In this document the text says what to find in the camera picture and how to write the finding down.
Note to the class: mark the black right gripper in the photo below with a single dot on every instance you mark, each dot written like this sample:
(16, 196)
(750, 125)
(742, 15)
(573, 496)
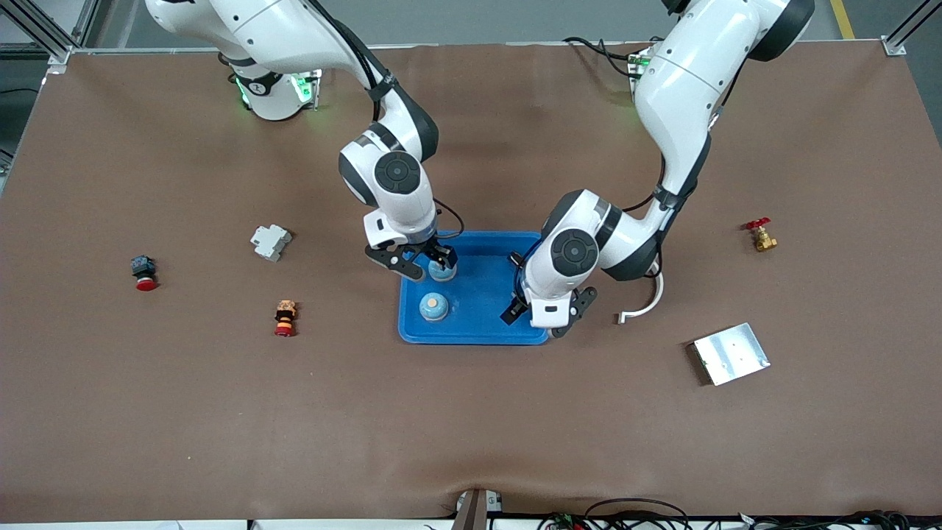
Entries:
(439, 252)

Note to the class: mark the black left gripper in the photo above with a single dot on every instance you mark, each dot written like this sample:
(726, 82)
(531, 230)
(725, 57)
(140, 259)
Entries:
(514, 310)

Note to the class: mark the blue desk bell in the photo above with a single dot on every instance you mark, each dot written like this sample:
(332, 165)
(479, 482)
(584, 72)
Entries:
(441, 274)
(433, 307)

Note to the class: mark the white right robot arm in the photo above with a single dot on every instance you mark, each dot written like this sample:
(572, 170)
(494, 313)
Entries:
(257, 29)

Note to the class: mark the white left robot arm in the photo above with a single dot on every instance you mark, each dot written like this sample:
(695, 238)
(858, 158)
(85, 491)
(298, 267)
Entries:
(684, 88)

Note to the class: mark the blue plastic tray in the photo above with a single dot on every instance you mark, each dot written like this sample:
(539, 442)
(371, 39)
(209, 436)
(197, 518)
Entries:
(478, 316)

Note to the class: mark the red yellow emergency stop button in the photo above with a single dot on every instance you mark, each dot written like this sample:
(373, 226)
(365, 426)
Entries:
(285, 318)

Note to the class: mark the white circuit breaker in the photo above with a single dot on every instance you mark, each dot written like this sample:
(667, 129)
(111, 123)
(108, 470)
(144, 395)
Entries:
(271, 243)

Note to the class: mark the silver metal plate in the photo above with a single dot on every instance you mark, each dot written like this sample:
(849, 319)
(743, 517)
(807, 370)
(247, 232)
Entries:
(732, 355)

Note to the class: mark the red pushbutton with black body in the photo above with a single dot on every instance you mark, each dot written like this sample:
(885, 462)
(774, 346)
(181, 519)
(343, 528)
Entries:
(144, 271)

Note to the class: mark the silver metal bracket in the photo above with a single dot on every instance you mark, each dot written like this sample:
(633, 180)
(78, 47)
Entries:
(493, 503)

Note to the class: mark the dark metal post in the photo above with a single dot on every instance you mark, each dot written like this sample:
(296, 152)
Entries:
(471, 515)

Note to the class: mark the aluminium frame profile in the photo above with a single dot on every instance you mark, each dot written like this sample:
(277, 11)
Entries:
(894, 46)
(37, 29)

